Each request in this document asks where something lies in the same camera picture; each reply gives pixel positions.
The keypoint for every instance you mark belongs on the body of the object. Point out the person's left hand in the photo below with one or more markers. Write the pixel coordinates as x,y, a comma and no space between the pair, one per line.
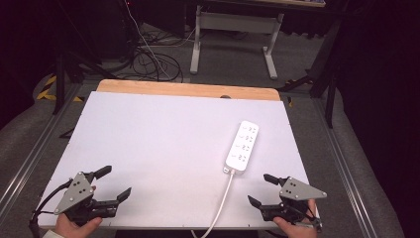
75,229

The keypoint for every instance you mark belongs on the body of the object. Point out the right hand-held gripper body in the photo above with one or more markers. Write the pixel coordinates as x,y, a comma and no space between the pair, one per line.
295,193

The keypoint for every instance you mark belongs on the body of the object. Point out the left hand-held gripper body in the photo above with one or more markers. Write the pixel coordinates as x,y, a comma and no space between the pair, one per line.
75,193

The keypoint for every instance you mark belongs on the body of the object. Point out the grey metal floor rail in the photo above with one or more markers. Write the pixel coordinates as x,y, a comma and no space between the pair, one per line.
346,172
36,145

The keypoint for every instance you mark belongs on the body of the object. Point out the person's right hand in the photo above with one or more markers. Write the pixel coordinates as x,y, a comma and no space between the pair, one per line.
296,230

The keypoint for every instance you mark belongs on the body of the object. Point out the black metal stand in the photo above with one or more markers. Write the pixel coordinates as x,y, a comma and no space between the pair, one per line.
60,82
325,72

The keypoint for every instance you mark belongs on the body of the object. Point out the white metal desk frame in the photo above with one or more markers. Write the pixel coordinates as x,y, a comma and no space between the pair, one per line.
231,21

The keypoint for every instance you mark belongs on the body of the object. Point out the white power strip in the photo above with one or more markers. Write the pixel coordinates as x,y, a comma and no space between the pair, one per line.
242,145

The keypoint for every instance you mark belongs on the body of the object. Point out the yellow black floor tape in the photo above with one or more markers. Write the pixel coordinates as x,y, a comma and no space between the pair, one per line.
49,87

